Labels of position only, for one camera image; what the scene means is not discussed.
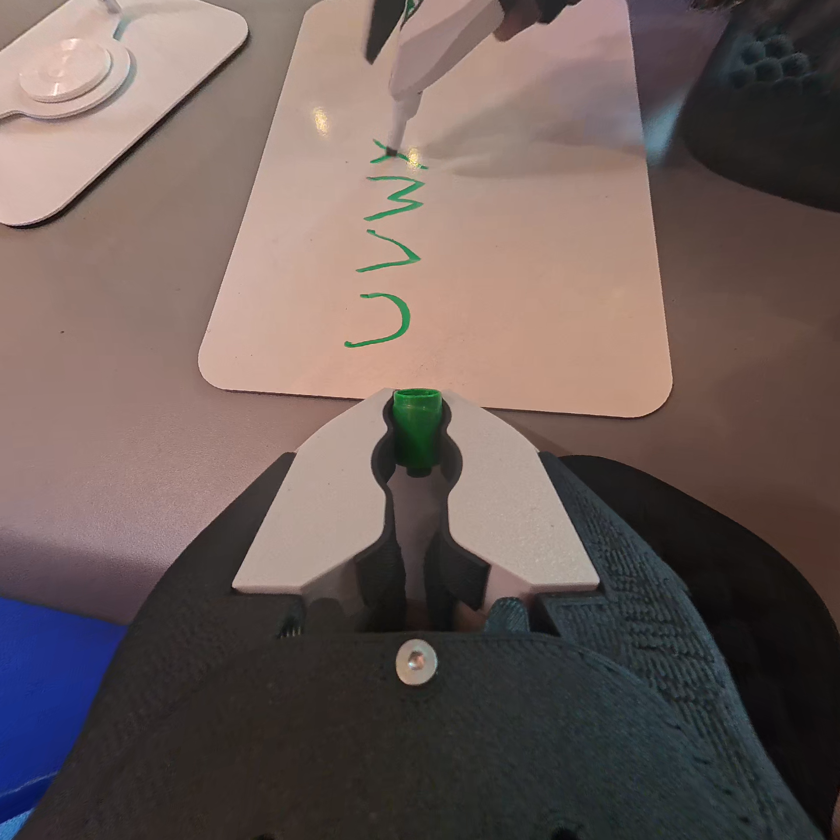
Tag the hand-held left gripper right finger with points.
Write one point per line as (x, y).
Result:
(519, 512)

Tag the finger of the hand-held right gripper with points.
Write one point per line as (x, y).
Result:
(446, 40)
(387, 20)

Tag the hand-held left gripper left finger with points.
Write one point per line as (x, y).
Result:
(315, 512)

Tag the green whiteboard marker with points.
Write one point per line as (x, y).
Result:
(400, 116)

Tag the green marker cap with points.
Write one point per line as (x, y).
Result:
(418, 427)

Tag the white whiteboard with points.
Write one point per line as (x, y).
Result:
(525, 263)

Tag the blue plastic bin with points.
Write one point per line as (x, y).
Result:
(46, 683)

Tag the white table sign stand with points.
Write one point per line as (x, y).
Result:
(171, 79)

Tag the dark rounded object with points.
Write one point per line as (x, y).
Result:
(748, 578)

